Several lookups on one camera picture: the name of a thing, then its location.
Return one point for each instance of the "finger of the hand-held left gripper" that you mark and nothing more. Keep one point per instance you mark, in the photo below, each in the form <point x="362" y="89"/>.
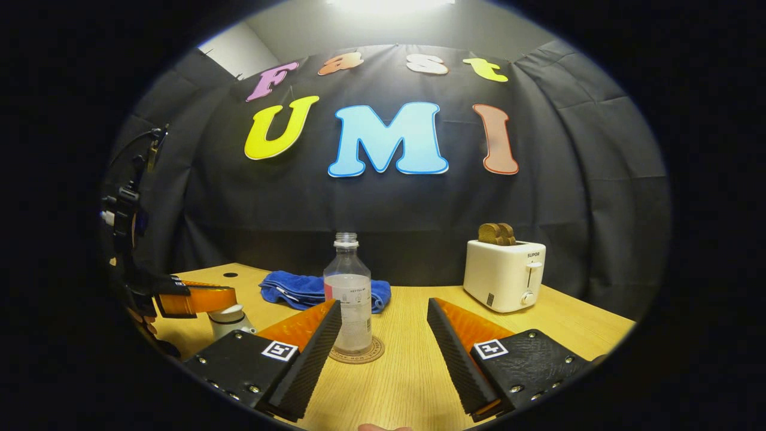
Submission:
<point x="197" y="299"/>

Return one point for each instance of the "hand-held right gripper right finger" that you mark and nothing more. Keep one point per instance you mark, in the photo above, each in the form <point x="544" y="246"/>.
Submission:
<point x="458" y="365"/>

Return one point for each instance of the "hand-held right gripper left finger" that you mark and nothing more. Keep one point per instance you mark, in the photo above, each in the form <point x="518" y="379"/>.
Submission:
<point x="311" y="359"/>

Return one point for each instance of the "white ceramic teacup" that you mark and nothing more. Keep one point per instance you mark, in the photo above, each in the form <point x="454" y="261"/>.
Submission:
<point x="230" y="328"/>

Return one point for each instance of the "round cork coaster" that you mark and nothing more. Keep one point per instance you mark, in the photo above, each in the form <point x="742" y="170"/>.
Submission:
<point x="377" y="350"/>

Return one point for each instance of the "clear plastic water bottle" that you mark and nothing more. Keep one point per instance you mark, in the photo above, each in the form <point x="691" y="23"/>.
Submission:
<point x="350" y="299"/>

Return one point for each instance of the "folded blue towel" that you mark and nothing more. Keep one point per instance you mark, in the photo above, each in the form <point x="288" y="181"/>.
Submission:
<point x="293" y="287"/>

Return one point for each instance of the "white toaster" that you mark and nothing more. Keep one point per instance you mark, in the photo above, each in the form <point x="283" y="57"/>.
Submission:
<point x="499" y="275"/>

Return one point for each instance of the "brown bread slice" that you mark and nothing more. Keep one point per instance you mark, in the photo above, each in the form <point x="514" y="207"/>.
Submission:
<point x="508" y="234"/>
<point x="489" y="233"/>

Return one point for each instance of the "black backdrop cloth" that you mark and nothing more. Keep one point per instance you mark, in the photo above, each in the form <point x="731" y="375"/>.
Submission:
<point x="389" y="209"/>

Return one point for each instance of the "ceiling light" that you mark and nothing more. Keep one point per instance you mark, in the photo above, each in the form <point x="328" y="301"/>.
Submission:
<point x="389" y="5"/>

